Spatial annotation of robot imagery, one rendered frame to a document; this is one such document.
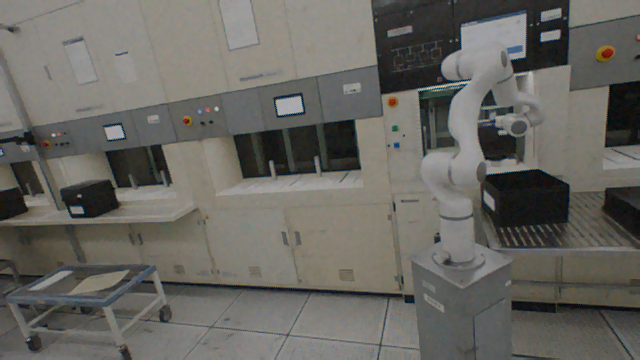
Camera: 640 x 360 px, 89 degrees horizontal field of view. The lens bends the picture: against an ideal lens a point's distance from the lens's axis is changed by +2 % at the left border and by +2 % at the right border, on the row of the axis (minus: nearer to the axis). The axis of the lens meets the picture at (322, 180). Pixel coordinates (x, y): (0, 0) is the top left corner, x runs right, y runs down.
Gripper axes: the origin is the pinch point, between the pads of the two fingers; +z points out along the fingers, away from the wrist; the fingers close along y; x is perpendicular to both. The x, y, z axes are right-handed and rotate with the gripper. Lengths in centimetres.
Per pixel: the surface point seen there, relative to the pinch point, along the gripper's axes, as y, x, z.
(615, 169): 49, -32, 2
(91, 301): -241, -73, -72
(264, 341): -145, -119, -43
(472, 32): -13.1, 44.2, 1.8
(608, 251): 22, -43, -60
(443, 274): -35, -43, -79
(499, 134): 1.9, -12.5, 21.6
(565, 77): 25.0, 16.1, -3.4
